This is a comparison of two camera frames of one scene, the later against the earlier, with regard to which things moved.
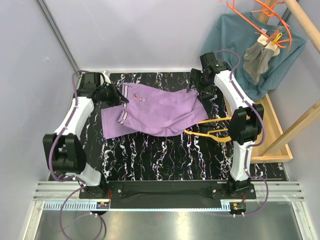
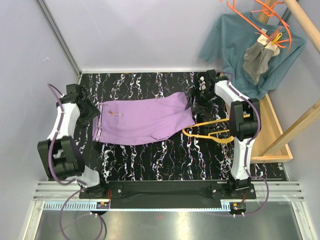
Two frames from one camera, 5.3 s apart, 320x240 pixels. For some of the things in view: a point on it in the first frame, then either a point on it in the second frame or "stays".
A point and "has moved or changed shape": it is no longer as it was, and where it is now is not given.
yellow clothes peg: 276,38 stays
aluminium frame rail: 59,36 stays
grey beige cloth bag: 256,57 stays
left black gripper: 117,98 -> 93,112
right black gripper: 195,74 -> 203,107
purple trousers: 153,110 has moved or changed shape
